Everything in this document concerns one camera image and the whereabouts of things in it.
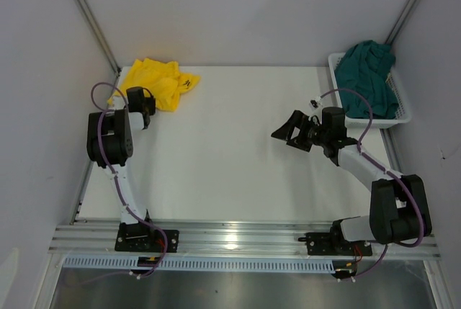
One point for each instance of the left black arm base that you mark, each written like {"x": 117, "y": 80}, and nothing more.
{"x": 138, "y": 238}

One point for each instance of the aluminium front rail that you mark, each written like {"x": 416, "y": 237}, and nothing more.
{"x": 196, "y": 238}

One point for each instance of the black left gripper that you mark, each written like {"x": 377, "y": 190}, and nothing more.
{"x": 151, "y": 102}

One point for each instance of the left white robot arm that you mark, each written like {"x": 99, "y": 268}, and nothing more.
{"x": 110, "y": 145}

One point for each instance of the left aluminium corner post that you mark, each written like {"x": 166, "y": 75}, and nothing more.
{"x": 97, "y": 33}

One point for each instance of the yellow shorts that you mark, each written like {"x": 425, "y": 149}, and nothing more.
{"x": 164, "y": 80}

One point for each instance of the white perforated plastic basket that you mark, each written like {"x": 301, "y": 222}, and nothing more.
{"x": 403, "y": 113}

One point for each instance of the slotted white cable duct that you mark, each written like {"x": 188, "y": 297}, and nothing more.
{"x": 201, "y": 264}

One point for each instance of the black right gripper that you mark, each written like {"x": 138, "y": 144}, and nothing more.
{"x": 297, "y": 119}

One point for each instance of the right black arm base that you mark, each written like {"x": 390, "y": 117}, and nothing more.
{"x": 328, "y": 244}

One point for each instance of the green shorts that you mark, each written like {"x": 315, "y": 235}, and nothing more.
{"x": 361, "y": 77}

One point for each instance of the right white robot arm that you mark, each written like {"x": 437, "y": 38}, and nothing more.
{"x": 398, "y": 212}

